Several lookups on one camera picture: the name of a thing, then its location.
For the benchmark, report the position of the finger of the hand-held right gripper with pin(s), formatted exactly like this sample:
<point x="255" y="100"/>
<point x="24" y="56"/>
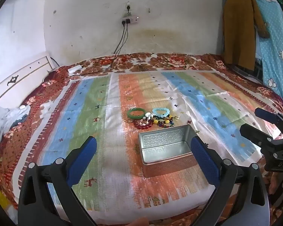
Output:
<point x="271" y="116"/>
<point x="254" y="133"/>

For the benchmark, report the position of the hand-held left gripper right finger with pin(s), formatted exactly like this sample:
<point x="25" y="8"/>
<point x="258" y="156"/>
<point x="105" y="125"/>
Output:
<point x="205" y="162"/>

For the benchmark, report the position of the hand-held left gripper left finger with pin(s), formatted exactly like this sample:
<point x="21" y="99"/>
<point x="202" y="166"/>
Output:
<point x="85" y="160"/>

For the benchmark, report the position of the silver metal tin box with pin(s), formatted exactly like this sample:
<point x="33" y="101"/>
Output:
<point x="165" y="150"/>

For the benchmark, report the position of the green jade bangle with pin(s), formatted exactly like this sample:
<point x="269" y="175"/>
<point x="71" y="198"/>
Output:
<point x="129" y="115"/>

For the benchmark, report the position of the person's right hand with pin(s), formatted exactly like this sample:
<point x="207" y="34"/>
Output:
<point x="274" y="183"/>

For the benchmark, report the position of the striped colourful mat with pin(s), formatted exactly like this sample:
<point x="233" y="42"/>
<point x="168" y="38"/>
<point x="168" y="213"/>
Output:
<point x="96" y="113"/>

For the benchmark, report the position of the blue printed hanging cloth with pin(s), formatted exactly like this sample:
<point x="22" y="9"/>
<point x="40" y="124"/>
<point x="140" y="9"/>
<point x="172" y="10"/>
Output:
<point x="271" y="40"/>

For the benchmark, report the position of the crumpled grey cloth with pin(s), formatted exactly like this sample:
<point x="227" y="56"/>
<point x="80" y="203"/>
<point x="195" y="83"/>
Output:
<point x="4" y="122"/>

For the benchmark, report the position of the white charger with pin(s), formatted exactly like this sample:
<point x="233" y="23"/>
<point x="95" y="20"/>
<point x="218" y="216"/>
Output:
<point x="74" y="68"/>

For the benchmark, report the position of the brown hanging garment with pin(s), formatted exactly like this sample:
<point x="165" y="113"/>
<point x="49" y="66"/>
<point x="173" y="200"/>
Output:
<point x="238" y="28"/>

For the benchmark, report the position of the floral bedsheet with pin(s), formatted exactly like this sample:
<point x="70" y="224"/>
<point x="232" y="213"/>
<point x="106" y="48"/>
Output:
<point x="174" y="61"/>

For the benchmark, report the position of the white headboard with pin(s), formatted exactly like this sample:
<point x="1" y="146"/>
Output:
<point x="21" y="75"/>

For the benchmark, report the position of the white power strip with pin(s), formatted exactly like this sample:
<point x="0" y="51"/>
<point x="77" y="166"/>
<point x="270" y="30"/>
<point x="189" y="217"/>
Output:
<point x="132" y="20"/>

